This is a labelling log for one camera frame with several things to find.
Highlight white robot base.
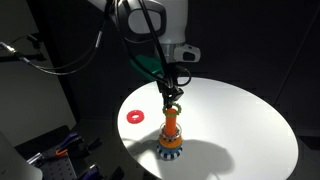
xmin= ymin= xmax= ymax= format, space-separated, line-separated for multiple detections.
xmin=0 ymin=130 xmax=44 ymax=180

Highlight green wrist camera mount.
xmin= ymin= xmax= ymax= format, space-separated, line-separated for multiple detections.
xmin=129 ymin=54 xmax=165 ymax=82

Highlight green bumpy ring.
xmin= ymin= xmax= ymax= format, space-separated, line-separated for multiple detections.
xmin=161 ymin=103 xmax=184 ymax=117

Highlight orange bumpy ring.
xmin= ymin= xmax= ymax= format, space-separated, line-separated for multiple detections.
xmin=158 ymin=133 xmax=183 ymax=150

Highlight clear ring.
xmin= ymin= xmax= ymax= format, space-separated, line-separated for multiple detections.
xmin=159 ymin=122 xmax=183 ymax=139

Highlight orange handled tool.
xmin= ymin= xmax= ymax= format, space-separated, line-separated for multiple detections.
xmin=54 ymin=148 xmax=70 ymax=158

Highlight purple handled pliers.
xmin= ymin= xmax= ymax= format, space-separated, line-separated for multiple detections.
xmin=59 ymin=132 xmax=81 ymax=148
xmin=81 ymin=164 xmax=101 ymax=180

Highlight black white checkered ring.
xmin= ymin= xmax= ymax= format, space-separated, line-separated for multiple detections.
xmin=156 ymin=146 xmax=185 ymax=162

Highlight red ring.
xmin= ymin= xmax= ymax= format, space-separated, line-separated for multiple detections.
xmin=126 ymin=109 xmax=146 ymax=125

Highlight black cable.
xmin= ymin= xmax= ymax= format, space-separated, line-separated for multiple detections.
xmin=0 ymin=0 xmax=194 ymax=90

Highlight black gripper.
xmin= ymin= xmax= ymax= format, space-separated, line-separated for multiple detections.
xmin=155 ymin=62 xmax=185 ymax=110

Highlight perforated metal breadboard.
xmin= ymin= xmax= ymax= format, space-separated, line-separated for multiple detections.
xmin=28 ymin=146 xmax=91 ymax=180

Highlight orange ring holder peg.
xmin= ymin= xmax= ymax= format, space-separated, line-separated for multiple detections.
xmin=164 ymin=108 xmax=178 ymax=137

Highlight aluminium extrusion piece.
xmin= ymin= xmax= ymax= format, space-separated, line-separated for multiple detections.
xmin=26 ymin=152 xmax=45 ymax=166

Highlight blue ring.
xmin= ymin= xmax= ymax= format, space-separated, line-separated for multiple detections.
xmin=157 ymin=140 xmax=184 ymax=156

